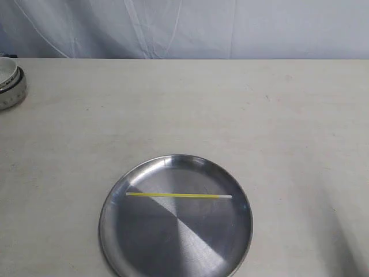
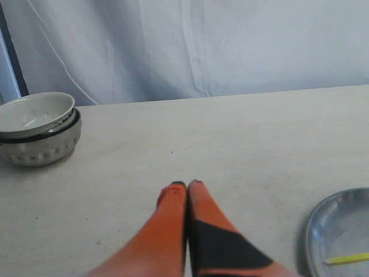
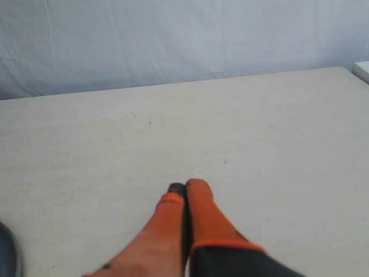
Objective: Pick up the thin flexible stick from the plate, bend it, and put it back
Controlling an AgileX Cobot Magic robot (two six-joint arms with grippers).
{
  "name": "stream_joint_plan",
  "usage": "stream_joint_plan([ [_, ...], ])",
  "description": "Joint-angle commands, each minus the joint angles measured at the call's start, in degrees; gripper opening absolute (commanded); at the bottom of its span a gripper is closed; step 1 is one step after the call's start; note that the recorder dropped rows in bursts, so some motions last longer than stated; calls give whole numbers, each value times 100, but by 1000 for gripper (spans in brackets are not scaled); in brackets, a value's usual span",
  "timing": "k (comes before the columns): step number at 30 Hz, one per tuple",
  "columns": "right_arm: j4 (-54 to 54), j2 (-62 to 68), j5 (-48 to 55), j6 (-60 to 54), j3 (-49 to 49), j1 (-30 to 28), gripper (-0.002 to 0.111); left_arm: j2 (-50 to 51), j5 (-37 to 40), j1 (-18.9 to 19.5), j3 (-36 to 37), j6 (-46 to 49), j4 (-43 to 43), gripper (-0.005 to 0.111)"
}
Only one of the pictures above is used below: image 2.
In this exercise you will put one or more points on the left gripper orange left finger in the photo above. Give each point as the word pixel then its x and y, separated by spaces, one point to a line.
pixel 159 248

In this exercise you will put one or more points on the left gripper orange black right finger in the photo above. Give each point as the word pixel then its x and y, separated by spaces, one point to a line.
pixel 217 248

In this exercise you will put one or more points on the thin yellow straw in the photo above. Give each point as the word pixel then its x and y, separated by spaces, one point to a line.
pixel 354 258

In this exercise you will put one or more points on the round metal plate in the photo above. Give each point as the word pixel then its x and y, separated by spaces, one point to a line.
pixel 337 227

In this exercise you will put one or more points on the white backdrop curtain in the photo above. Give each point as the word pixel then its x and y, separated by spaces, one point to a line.
pixel 105 52

